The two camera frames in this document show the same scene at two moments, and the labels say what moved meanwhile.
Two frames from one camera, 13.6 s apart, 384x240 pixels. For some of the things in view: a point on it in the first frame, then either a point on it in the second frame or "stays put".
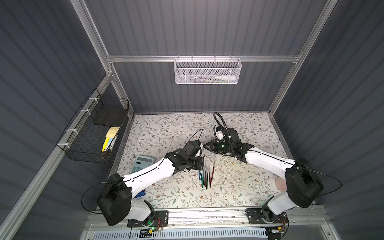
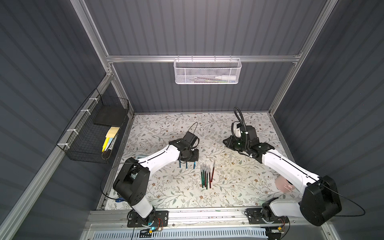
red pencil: (213, 166) stays put
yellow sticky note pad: (109, 136) stays put
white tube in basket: (226, 77) stays put
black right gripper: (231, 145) → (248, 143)
